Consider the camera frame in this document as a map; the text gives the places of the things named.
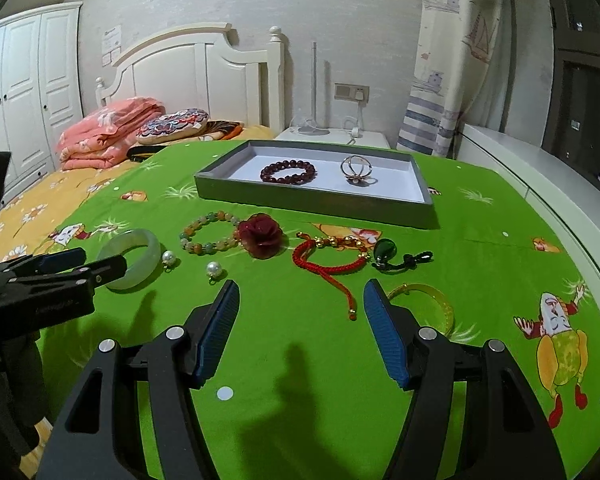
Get dark red bead bracelet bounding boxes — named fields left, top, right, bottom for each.
left=260, top=159, right=317, bottom=186

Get green pendant black cord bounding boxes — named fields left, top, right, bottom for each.
left=371, top=238, right=435, bottom=276

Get green printed tablecloth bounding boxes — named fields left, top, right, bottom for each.
left=37, top=137, right=600, bottom=480

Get black orange folded quilt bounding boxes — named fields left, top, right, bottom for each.
left=126, top=120, right=246, bottom=164

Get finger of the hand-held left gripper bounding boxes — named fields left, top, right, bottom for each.
left=10, top=254, right=129, bottom=294
left=0, top=247, right=87, bottom=277

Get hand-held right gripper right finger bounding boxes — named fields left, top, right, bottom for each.
left=362, top=277, right=568, bottom=480

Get embroidered round pillow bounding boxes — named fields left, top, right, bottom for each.
left=136, top=108, right=211, bottom=145

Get white nightstand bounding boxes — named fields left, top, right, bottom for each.
left=274, top=126, right=392, bottom=150

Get pink folded blanket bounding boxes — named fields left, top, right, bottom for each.
left=56, top=96, right=167, bottom=172

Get red rose brooch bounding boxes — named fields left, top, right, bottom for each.
left=237, top=212, right=286, bottom=261

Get pale green jade bangle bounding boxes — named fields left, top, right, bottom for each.
left=96, top=228, right=162, bottom=292

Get wall socket panel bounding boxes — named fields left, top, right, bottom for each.
left=334, top=82, right=371, bottom=102

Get white bed headboard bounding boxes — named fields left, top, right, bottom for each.
left=94, top=22, right=287, bottom=134

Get dark framed window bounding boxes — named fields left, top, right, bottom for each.
left=505, top=0, right=600, bottom=192

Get multicolour bead bracelet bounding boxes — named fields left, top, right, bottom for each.
left=180, top=210, right=243, bottom=256

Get yellow flowered bedsheet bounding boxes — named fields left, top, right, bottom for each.
left=0, top=124, right=275, bottom=461

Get yellow translucent bangle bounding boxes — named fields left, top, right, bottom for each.
left=386, top=282, right=455, bottom=339

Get grey jewelry tray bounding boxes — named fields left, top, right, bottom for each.
left=195, top=140, right=438, bottom=229

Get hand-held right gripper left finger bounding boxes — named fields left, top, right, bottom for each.
left=34, top=279, right=241, bottom=480

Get white charger cable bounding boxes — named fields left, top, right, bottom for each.
left=344, top=87, right=367, bottom=140

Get white wall papers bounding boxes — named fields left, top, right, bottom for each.
left=101, top=25, right=123, bottom=67

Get white stick lamp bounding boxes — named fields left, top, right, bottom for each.
left=292, top=41, right=331, bottom=137

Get ship print curtain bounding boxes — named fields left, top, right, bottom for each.
left=396, top=0, right=506, bottom=159

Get white wardrobe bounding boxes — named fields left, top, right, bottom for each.
left=0, top=1, right=84, bottom=211

